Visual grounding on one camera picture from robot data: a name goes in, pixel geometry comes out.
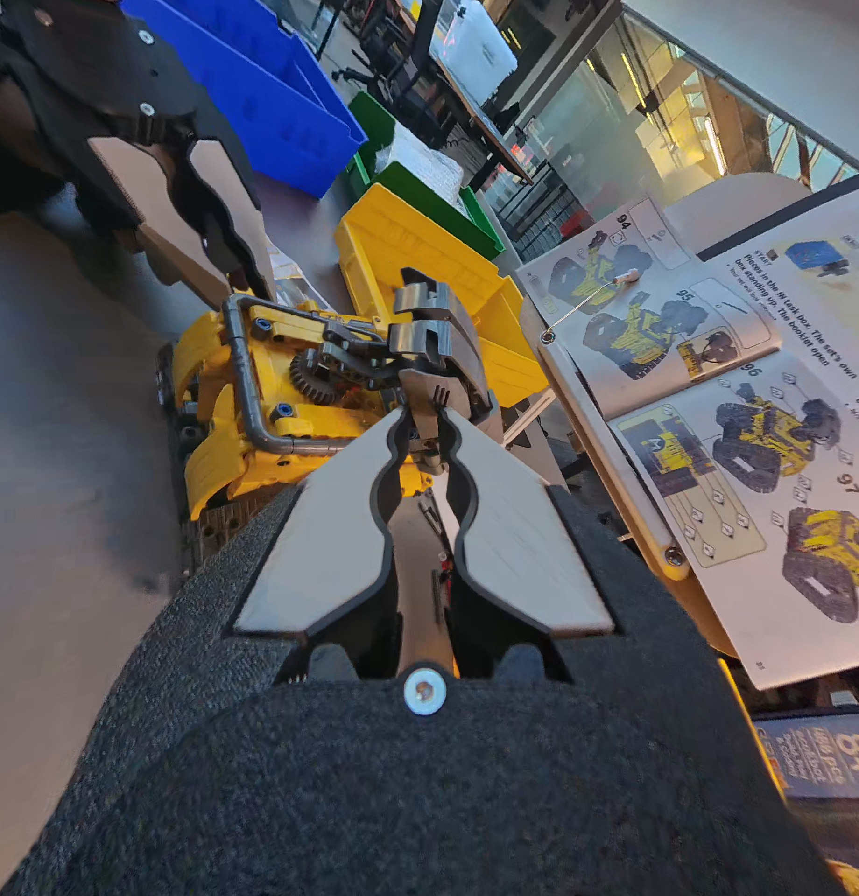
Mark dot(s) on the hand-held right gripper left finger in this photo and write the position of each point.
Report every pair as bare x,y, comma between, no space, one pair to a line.
317,560

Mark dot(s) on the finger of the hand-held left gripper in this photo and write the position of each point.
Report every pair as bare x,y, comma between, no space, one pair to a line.
156,203
237,210

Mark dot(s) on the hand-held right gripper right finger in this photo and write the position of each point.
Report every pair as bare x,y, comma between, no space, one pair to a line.
534,560

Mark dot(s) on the yellow tracked brick robot model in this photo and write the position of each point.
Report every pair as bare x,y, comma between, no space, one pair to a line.
212,420

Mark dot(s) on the grey robot model head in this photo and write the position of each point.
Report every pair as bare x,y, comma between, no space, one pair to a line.
436,329

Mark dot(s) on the robot model instruction booklet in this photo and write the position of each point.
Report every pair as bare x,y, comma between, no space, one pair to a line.
646,315

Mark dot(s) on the wooden background desk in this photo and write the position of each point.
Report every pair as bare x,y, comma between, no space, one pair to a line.
485,119

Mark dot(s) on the blue storage bin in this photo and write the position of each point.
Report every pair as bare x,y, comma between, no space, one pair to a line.
261,84

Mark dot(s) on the yellow plastic storage bin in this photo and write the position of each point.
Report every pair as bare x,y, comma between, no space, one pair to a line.
751,721
401,238

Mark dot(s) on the clear bubble wrap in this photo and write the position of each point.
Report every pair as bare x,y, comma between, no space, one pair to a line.
422,164

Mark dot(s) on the green storage bin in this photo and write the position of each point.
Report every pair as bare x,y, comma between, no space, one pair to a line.
436,203

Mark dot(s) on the black background office chair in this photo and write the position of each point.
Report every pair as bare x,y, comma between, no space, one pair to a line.
401,70

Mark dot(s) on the white plastic container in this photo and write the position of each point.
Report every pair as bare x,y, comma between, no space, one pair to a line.
478,49

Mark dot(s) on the blue printed cardboard box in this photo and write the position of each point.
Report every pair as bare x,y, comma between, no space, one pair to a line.
821,763

